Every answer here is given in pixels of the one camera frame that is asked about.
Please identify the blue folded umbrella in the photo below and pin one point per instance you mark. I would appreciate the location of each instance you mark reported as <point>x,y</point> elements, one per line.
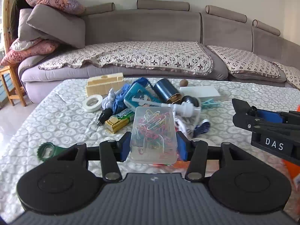
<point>115,99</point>

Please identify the white spray pump bottle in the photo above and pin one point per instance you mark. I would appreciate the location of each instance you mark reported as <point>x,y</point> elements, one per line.
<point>185,109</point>

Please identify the grey sectional sofa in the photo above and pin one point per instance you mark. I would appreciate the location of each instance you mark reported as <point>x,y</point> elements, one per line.
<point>155,21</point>

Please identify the green round compact mirror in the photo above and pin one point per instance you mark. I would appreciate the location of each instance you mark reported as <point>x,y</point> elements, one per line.
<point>48,150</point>

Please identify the wooden stool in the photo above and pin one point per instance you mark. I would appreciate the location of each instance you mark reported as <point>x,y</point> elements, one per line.
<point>12,87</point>

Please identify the patterned seat cover right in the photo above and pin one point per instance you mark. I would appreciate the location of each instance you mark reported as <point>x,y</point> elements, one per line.
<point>292,74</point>

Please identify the pink floral pillow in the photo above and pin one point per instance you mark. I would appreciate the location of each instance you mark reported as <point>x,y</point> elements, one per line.
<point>68,6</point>

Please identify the pink pillow lower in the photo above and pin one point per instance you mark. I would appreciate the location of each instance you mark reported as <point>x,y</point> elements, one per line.
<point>44,47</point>

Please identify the leaf patterned table cloth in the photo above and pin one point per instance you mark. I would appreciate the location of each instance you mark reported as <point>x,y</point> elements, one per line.
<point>61,120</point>

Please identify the white tape roll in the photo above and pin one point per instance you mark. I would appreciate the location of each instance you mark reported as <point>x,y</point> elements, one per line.
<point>92,103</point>

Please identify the patterned seat cover middle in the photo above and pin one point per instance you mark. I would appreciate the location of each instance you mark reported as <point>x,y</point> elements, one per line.
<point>245,62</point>

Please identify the brown wooden ball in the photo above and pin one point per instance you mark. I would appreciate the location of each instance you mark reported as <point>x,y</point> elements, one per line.
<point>183,83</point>

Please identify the dark blue cylinder can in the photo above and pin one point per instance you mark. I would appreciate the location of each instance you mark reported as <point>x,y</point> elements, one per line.
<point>167,92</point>

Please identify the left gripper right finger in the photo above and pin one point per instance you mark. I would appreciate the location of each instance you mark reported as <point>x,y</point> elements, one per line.
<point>197,153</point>

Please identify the teal clothes peg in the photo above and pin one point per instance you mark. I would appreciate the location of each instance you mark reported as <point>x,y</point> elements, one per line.
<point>210,104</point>

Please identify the patterned seat cover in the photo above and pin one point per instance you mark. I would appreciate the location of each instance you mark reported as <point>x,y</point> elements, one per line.
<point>292,74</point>
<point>245,62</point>
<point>186,57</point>

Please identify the green doublemint gum pack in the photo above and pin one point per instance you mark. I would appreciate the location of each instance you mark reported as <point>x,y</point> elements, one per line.
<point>126,114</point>

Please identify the clear paper clip box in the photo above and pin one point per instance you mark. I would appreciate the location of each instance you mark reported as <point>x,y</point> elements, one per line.
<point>153,138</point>

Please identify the patterned seat cover left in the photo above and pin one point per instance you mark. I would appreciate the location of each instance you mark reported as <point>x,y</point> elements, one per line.
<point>186,57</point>

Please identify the orange snack packet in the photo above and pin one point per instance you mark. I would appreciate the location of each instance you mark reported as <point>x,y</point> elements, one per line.
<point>293,169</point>

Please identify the gold tin box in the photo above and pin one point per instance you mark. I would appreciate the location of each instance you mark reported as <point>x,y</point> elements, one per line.
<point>115,124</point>

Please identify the black bottle cap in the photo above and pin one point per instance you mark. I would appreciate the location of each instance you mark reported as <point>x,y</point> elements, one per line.
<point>104,116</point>

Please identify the white flat box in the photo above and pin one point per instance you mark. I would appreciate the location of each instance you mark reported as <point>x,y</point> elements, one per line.
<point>203,93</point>

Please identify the grey sofa cushion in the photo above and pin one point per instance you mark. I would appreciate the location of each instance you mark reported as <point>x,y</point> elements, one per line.
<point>46,22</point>

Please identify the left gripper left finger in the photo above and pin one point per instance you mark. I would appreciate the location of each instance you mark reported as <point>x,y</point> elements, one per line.
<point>110,152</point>

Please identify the cream wooden desk organizer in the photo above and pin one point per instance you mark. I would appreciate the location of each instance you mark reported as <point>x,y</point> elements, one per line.
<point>101,85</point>

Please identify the blue tissue pack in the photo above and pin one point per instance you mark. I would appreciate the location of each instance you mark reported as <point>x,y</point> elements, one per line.
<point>139,92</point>

